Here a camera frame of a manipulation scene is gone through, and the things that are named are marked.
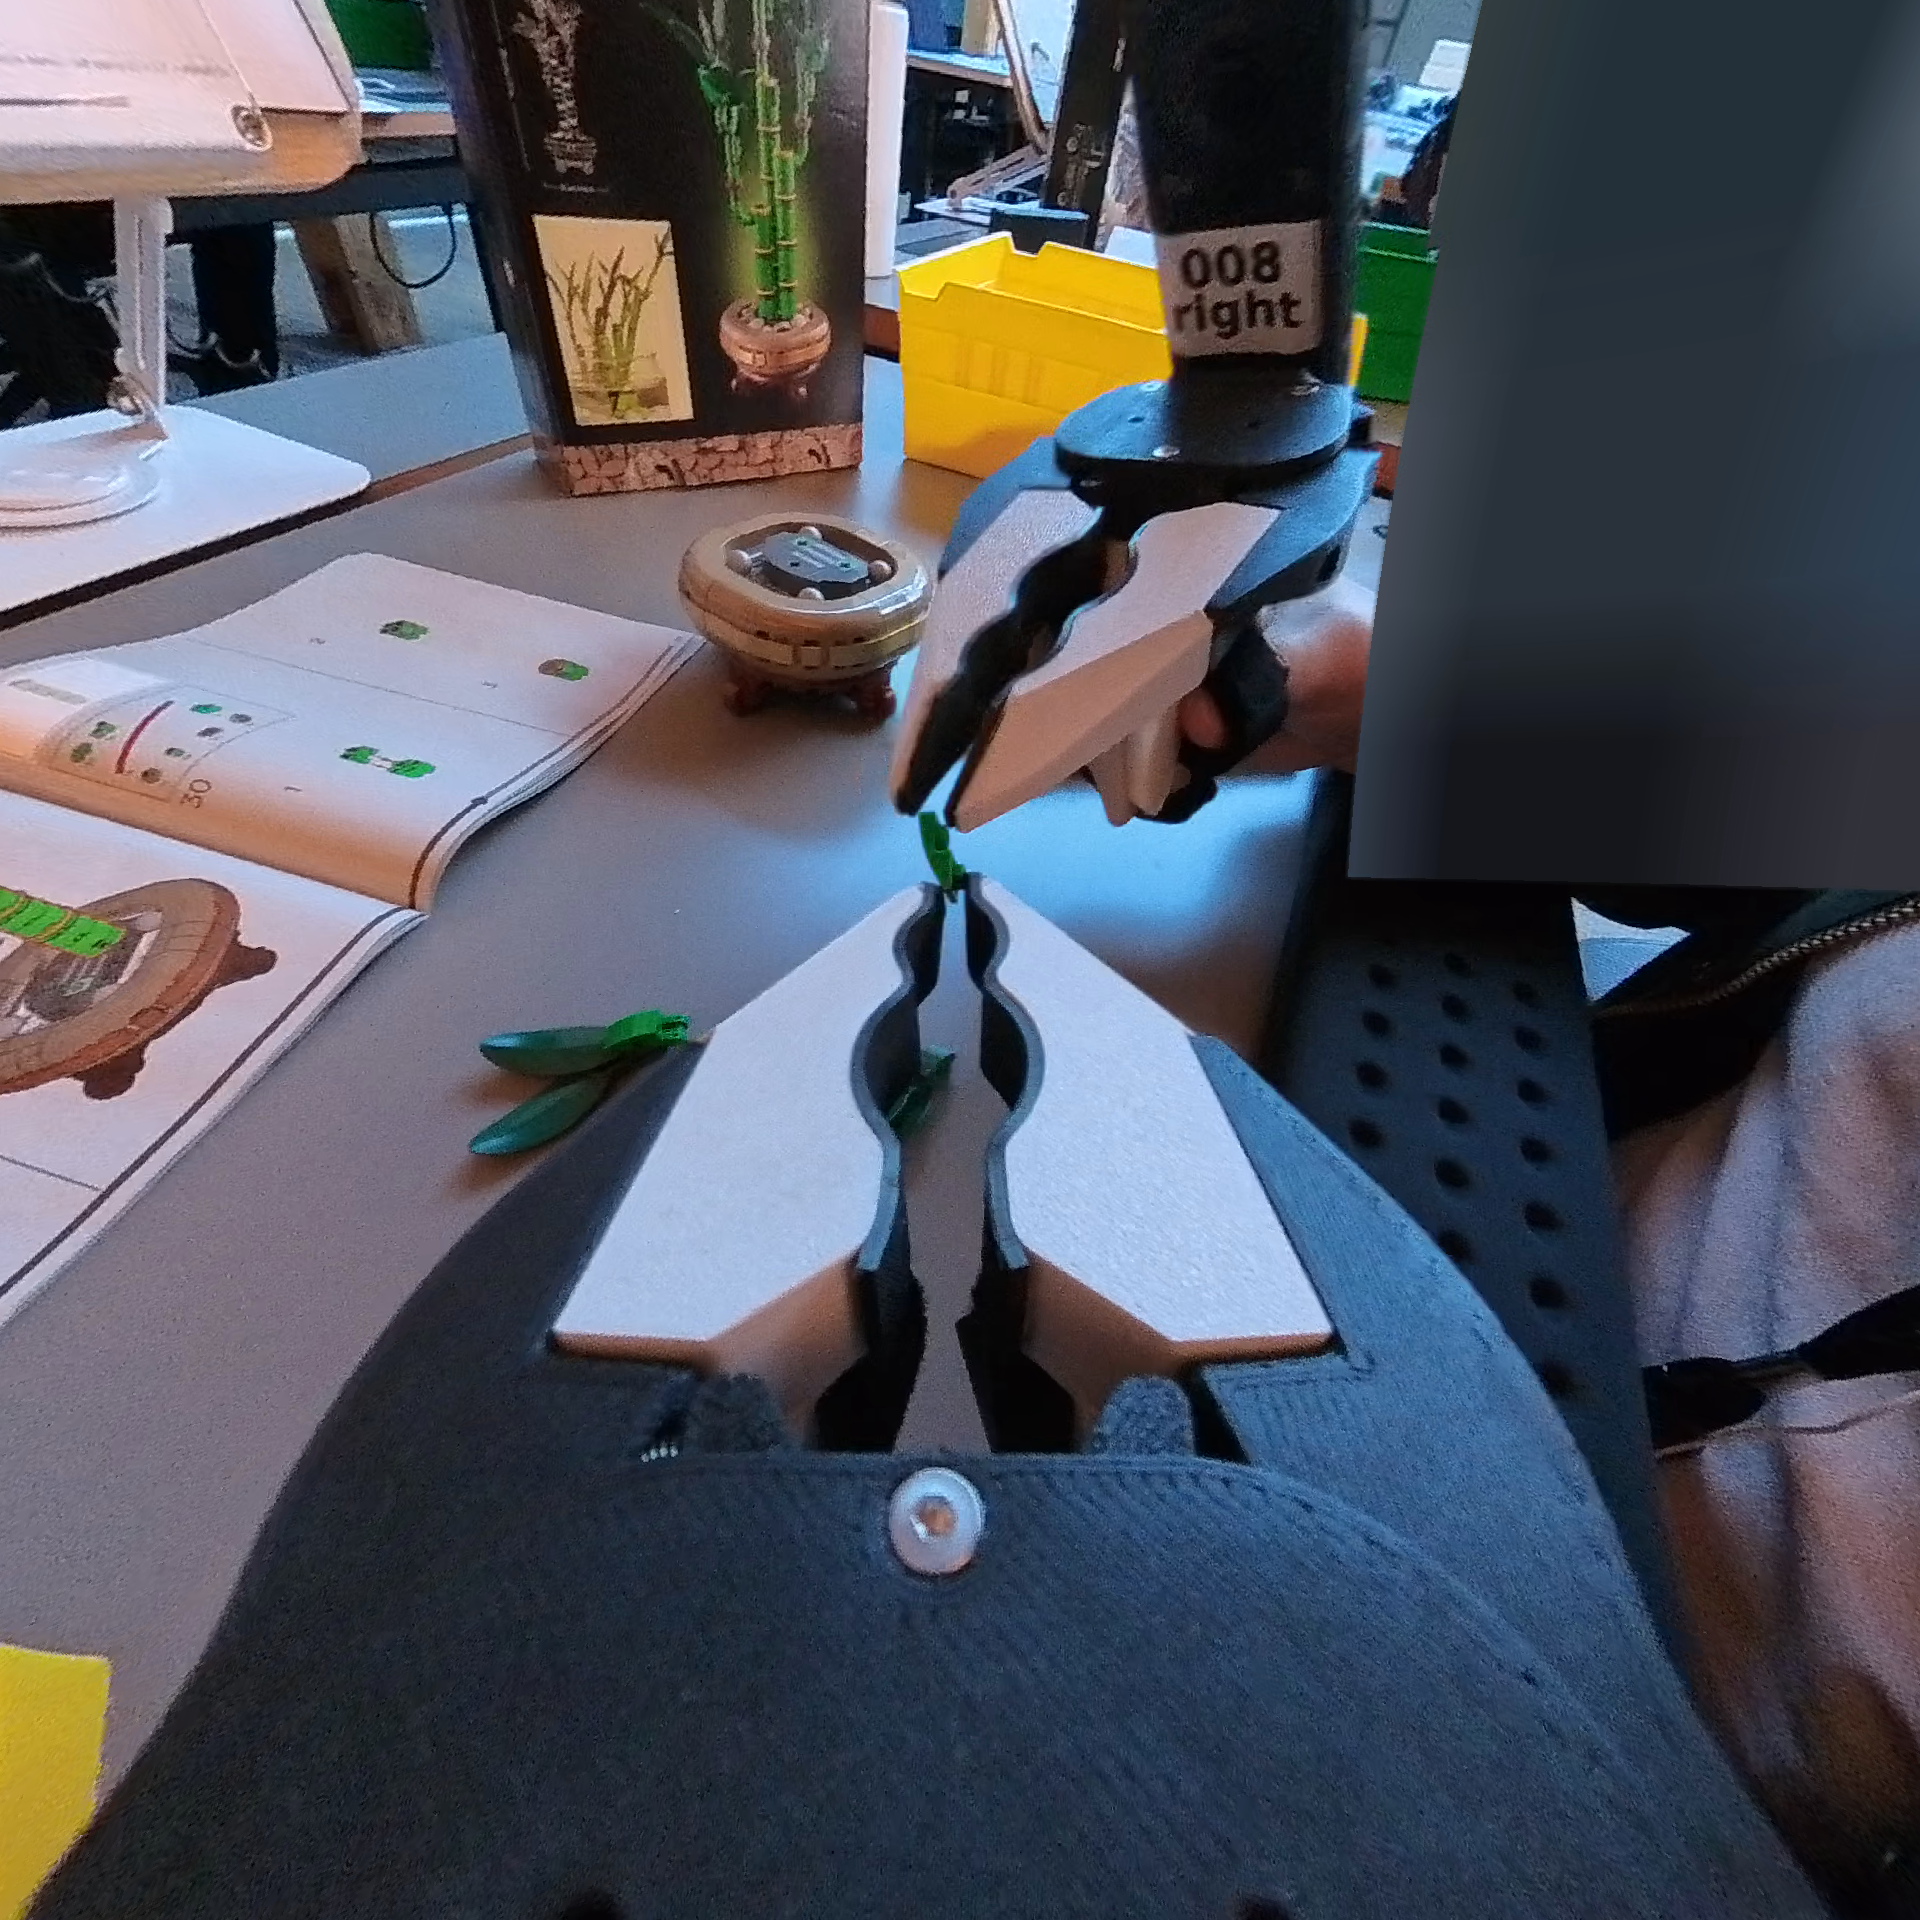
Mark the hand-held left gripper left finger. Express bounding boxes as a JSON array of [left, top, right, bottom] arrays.
[[547, 881, 944, 1453]]

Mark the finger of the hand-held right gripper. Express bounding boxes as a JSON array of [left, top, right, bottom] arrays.
[[887, 483, 1130, 821], [948, 502, 1279, 837]]

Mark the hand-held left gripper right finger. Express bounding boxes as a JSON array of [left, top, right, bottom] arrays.
[[955, 873, 1339, 1453]]

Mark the grey desk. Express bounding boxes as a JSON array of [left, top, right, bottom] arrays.
[[0, 329, 1352, 1802]]

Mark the person's right hand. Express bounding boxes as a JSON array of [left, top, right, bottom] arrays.
[[1175, 606, 1377, 782]]

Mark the small yellow bin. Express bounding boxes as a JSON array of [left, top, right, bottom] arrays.
[[893, 231, 1369, 477]]

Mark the green storage bin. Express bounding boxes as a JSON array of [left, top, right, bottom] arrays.
[[1353, 221, 1441, 404]]

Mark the tan brick pot base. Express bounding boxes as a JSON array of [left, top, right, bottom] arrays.
[[676, 511, 935, 731]]

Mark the green leaf assembly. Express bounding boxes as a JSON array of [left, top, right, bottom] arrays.
[[467, 1009, 696, 1159]]

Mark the black perforated chair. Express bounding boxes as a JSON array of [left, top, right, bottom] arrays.
[[1265, 772, 1689, 1638]]

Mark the open instruction booklet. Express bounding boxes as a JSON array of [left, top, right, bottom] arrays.
[[0, 551, 708, 1329]]

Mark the black toy set box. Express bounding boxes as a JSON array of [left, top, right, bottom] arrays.
[[431, 0, 875, 498]]

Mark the person's dark jacket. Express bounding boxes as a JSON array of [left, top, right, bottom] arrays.
[[1574, 884, 1920, 1037]]

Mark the white document stand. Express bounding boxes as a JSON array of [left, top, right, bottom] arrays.
[[0, 0, 372, 529]]

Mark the black strap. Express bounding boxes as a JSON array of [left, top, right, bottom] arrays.
[[1638, 1285, 1920, 1449]]

